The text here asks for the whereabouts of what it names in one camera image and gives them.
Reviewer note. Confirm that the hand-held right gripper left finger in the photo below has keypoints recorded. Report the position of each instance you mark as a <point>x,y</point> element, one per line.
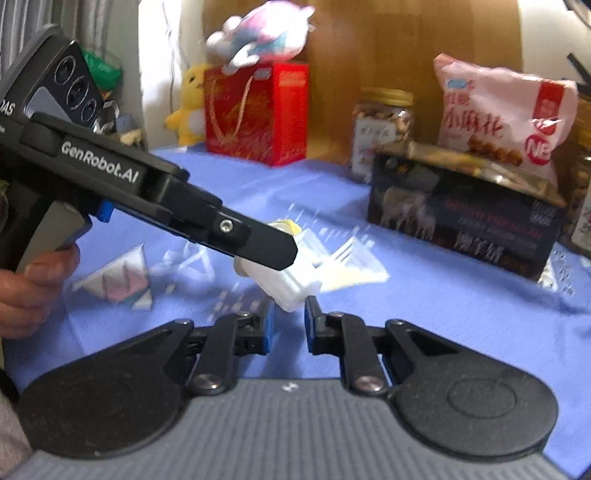
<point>268,327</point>

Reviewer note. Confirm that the black printed snack box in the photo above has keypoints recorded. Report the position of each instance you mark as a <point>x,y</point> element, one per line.
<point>461,217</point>

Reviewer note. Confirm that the pink snack bag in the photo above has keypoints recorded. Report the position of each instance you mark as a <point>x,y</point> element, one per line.
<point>489,106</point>

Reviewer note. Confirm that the red gift box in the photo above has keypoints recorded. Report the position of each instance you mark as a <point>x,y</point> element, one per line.
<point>272,120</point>

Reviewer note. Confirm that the green bag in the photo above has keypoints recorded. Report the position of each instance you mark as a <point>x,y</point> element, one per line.
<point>106,69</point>

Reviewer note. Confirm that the white snack packet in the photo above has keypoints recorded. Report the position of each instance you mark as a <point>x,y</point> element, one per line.
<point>295,284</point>

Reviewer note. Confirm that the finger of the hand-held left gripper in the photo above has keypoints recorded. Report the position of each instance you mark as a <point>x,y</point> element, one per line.
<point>258,244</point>

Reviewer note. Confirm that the pastel plush toy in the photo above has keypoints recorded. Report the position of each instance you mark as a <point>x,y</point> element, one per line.
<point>263,37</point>

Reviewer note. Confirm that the clear plastic packet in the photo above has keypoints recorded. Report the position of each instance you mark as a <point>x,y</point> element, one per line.
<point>351,267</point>

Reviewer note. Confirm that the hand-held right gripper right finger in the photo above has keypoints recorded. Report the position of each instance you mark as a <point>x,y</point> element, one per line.
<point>311,325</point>

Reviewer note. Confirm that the blue printed cloth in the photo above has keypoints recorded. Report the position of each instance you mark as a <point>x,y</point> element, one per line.
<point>461,314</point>

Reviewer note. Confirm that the nut jar with gold lid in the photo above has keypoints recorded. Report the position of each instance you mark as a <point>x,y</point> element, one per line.
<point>378,129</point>

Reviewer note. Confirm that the person's left hand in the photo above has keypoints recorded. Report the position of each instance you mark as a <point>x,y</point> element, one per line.
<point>32,295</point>

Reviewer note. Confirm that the yellow plush toy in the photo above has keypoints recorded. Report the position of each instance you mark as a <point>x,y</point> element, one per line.
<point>191,101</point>

